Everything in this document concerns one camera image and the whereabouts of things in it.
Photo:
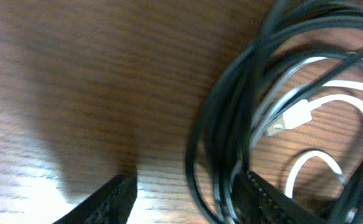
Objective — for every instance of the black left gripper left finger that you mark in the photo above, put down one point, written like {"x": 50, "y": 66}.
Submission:
{"x": 110, "y": 204}

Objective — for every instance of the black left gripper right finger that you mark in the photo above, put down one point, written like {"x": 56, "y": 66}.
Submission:
{"x": 257, "y": 201}

